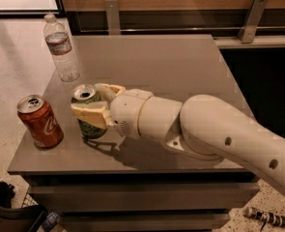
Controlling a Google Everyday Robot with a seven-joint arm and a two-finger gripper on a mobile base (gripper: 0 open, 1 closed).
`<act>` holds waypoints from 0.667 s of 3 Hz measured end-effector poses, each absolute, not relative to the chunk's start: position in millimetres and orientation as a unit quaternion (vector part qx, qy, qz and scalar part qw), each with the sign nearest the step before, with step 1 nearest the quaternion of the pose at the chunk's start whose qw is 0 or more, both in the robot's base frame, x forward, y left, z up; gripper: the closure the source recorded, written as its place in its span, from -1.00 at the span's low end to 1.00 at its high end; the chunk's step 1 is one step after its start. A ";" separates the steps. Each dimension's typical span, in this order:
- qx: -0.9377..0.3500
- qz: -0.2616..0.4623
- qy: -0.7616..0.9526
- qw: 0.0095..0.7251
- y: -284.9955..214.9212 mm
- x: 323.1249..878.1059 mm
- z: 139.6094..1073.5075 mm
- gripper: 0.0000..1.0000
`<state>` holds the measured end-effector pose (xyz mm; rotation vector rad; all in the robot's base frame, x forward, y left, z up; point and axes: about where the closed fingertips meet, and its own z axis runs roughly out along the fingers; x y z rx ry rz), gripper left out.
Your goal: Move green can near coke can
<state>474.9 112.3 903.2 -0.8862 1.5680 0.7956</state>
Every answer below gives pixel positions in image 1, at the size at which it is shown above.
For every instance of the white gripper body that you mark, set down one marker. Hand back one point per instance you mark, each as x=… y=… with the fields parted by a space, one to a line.
x=127 y=111

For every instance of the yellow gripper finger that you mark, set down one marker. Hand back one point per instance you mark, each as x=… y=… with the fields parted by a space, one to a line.
x=96 y=113
x=109 y=92

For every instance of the green soda can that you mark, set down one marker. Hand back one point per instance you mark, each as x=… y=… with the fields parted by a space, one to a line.
x=90 y=131

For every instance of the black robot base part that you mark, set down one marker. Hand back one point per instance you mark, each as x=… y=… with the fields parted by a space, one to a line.
x=27 y=219

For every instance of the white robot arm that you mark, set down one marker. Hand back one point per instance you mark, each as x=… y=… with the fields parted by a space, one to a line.
x=203 y=127

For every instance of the red coke can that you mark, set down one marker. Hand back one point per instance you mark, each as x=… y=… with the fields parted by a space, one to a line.
x=37 y=115

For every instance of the clear plastic water bottle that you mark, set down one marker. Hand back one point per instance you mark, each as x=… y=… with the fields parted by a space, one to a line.
x=59 y=44

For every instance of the lower grey drawer front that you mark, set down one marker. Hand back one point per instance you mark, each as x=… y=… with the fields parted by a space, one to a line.
x=145 y=223

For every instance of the grey drawer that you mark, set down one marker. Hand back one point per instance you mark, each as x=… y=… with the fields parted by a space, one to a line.
x=121 y=198
x=145 y=223

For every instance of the upper grey drawer front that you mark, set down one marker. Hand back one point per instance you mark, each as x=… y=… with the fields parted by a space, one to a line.
x=121 y=198

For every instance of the left metal wall bracket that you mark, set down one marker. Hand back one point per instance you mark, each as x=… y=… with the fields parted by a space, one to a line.
x=112 y=17

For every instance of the metal wall bracket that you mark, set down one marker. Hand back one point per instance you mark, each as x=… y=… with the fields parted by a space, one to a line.
x=254 y=15
x=112 y=17

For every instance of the right metal wall bracket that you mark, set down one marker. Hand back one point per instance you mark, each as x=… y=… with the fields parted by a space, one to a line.
x=254 y=15

